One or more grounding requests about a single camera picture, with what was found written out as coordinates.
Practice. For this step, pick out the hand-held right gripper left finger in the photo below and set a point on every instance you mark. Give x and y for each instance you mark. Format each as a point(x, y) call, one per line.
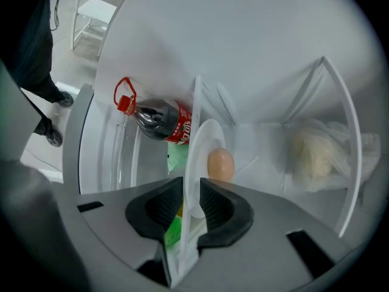
point(152, 211)

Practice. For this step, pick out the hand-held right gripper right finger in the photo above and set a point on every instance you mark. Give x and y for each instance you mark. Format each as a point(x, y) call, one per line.
point(223, 211)

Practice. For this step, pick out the brown egg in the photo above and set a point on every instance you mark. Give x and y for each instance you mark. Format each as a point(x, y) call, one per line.
point(221, 163)

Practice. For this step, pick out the white round plate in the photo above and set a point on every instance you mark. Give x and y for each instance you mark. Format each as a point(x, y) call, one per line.
point(199, 151)

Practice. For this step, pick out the silver refrigerator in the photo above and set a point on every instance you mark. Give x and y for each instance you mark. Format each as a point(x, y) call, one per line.
point(243, 41)

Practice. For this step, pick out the large green drink bottle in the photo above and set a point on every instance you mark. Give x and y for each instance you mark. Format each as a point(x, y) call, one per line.
point(173, 233)

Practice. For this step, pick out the green plastic bag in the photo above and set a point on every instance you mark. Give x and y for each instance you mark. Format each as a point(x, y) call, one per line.
point(177, 158)

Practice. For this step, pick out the dark cola bottle red label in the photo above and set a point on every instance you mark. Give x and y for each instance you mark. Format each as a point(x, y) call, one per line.
point(161, 122)

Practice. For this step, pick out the white plastic bag of food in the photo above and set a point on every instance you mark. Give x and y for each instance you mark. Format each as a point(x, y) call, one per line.
point(319, 160)

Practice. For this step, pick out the person's dark shoe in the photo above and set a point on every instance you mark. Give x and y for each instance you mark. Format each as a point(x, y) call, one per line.
point(65, 99)
point(54, 137)

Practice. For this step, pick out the person's dark trousers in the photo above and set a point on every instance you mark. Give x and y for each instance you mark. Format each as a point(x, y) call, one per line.
point(33, 56)

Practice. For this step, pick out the white frame stool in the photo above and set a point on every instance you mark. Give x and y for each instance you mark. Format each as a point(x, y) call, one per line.
point(97, 11)

